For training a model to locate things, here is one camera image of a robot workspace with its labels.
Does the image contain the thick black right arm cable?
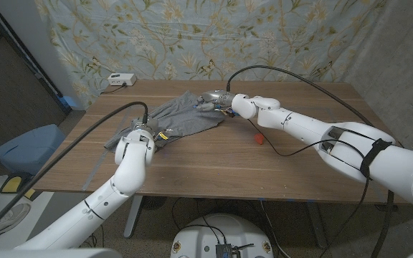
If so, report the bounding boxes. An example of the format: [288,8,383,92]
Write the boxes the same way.
[226,65,404,258]

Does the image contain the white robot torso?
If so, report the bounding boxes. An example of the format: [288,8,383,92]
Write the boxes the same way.
[0,247,123,258]

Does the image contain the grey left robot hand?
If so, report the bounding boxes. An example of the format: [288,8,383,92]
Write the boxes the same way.
[130,117,161,136]

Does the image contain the black round fan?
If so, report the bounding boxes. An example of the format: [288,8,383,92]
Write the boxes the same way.
[141,196,168,211]

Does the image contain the grey shorts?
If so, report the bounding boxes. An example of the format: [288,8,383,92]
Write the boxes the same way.
[104,90,226,153]

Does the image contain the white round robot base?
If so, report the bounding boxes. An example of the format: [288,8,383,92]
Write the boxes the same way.
[170,214,275,258]

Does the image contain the white power strip box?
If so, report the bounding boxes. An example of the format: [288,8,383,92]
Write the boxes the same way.
[107,72,138,87]

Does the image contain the small blue box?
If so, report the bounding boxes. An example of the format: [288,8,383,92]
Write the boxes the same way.
[62,95,82,110]

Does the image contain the perforated partition panel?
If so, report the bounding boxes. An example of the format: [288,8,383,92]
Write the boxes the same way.
[0,0,73,173]

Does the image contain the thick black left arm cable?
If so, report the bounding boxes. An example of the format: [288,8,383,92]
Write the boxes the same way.
[0,101,149,241]

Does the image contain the grey table leg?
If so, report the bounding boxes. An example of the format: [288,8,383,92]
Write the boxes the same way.
[305,200,328,250]

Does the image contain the white table leg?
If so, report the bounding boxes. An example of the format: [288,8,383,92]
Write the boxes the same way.
[123,195,145,239]

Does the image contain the black base cable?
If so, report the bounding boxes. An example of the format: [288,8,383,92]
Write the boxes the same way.
[181,214,229,245]

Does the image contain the black strap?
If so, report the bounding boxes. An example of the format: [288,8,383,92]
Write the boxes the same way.
[359,138,393,179]

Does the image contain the yellow and black pedal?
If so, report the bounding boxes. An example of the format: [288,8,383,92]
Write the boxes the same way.
[0,173,44,201]

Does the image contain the grey sneaker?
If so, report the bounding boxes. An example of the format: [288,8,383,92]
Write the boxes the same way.
[0,203,32,237]

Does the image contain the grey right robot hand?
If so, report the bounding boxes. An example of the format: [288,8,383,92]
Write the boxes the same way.
[191,89,237,114]

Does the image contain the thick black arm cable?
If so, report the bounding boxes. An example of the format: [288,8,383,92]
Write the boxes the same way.
[226,65,404,258]
[0,101,149,241]

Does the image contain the grey electronics module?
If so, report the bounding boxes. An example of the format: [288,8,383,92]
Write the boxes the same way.
[215,243,242,258]

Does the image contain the floral print backdrop cloth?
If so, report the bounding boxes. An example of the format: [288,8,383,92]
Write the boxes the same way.
[34,0,386,110]

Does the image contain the black power strip cable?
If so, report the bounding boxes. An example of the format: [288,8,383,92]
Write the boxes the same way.
[100,84,127,96]

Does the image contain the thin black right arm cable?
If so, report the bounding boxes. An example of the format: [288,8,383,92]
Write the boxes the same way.
[247,118,371,258]

